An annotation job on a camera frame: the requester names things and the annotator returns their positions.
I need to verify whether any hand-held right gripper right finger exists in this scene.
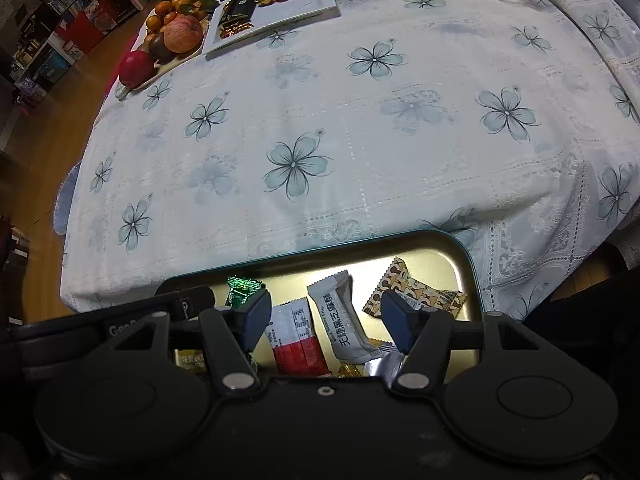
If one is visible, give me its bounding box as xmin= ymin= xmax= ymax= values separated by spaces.
xmin=381 ymin=290 xmax=538 ymax=395

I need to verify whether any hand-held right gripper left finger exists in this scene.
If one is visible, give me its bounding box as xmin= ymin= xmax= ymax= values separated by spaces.
xmin=107 ymin=287 xmax=274 ymax=395

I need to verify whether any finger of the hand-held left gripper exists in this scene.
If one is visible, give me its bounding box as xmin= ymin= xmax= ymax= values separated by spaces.
xmin=154 ymin=284 xmax=215 ymax=322

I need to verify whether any green foil candy packet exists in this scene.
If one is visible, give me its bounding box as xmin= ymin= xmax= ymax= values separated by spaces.
xmin=226 ymin=275 xmax=266 ymax=308

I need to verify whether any brown patterned snack packet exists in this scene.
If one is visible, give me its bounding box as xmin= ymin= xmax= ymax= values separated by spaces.
xmin=362 ymin=256 xmax=468 ymax=318

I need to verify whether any red white snack packet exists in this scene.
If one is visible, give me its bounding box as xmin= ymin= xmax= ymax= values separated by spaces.
xmin=270 ymin=297 xmax=331 ymax=376

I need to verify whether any silver yellow snack packet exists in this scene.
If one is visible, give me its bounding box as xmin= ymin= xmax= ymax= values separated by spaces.
xmin=365 ymin=346 xmax=406 ymax=377

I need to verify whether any white grey snack packet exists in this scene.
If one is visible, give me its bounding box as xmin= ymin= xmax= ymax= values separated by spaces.
xmin=306 ymin=270 xmax=381 ymax=363

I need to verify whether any yellow green snack packet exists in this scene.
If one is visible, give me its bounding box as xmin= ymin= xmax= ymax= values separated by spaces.
xmin=172 ymin=350 xmax=208 ymax=374

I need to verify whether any gold metal tin tray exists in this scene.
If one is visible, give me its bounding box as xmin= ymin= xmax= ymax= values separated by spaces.
xmin=155 ymin=230 xmax=485 ymax=378

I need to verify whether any pale blue stool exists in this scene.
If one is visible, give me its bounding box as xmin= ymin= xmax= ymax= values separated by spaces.
xmin=50 ymin=162 xmax=83 ymax=236

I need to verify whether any white floral tablecloth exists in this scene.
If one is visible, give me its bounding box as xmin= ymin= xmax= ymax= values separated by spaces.
xmin=60 ymin=0 xmax=640 ymax=321

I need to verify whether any red apple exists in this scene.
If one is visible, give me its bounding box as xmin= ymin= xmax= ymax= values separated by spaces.
xmin=118 ymin=51 xmax=156 ymax=88

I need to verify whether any yellow fruit tray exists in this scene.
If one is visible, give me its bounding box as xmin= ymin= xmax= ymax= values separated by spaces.
xmin=115 ymin=7 xmax=211 ymax=100

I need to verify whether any pink yellow apple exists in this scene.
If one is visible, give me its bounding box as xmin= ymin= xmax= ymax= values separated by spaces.
xmin=164 ymin=15 xmax=204 ymax=54

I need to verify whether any pile of mandarins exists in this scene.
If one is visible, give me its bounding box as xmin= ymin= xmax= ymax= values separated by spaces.
xmin=145 ymin=0 xmax=221 ymax=31

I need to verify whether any black chocolate bar packet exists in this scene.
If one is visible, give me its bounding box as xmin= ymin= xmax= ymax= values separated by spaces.
xmin=220 ymin=0 xmax=256 ymax=26

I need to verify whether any white rectangular plate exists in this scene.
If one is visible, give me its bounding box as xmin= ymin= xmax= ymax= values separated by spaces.
xmin=202 ymin=0 xmax=341 ymax=58

